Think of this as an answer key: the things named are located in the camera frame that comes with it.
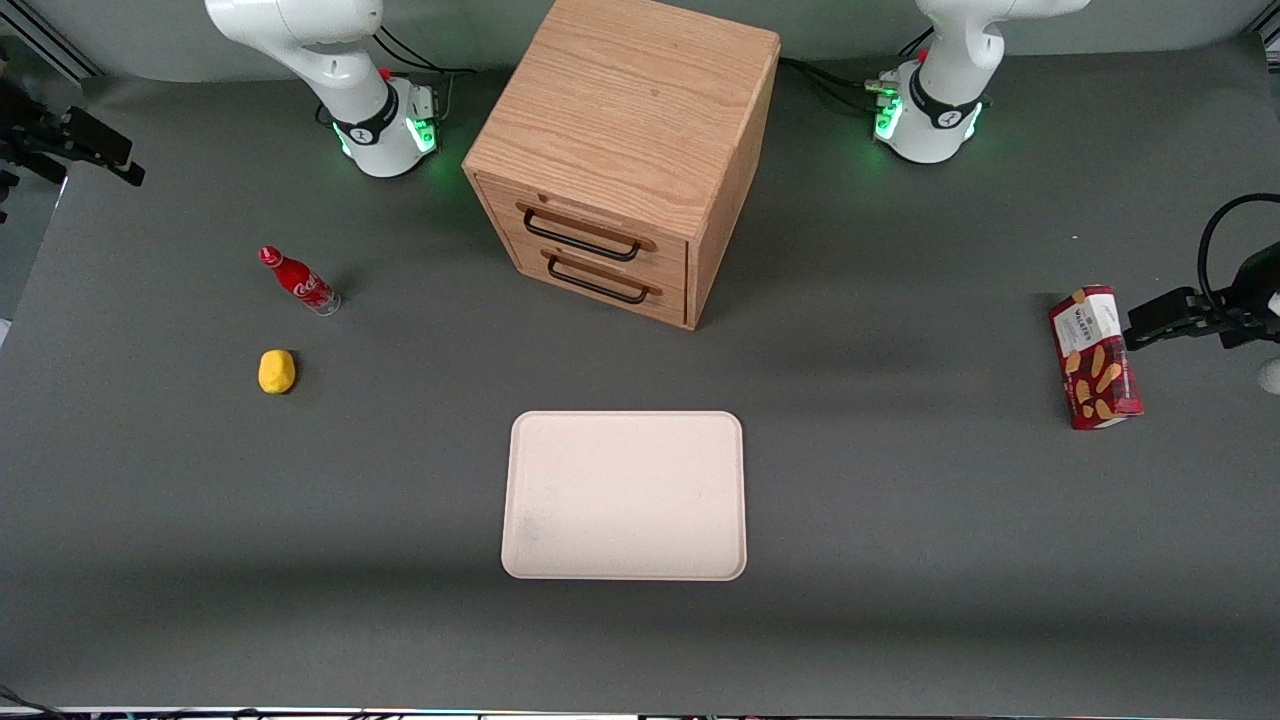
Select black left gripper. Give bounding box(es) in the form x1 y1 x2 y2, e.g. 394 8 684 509
1125 241 1280 352

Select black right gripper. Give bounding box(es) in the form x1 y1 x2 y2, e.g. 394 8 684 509
0 75 147 189

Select red coke bottle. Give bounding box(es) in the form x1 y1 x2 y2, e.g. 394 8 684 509
258 245 342 317

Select beige rectangular tray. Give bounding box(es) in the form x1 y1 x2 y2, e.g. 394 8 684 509
500 410 749 582

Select red biscuit box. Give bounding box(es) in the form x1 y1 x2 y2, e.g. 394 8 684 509
1048 285 1145 431

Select wooden two-drawer cabinet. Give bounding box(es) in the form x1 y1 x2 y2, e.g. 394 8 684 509
462 0 782 331

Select black looped gripper cable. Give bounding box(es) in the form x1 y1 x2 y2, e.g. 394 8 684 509
1196 193 1280 313

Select black right arm base cables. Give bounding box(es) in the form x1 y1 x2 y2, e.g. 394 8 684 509
372 25 479 81

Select black arm base cables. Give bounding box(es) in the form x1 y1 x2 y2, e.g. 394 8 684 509
779 28 936 113
372 25 479 81

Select black left arm base cables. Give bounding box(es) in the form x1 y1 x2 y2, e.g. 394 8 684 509
779 28 936 113

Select black metal drawer handle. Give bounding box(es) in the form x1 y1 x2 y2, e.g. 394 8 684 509
541 250 664 306
516 200 659 264

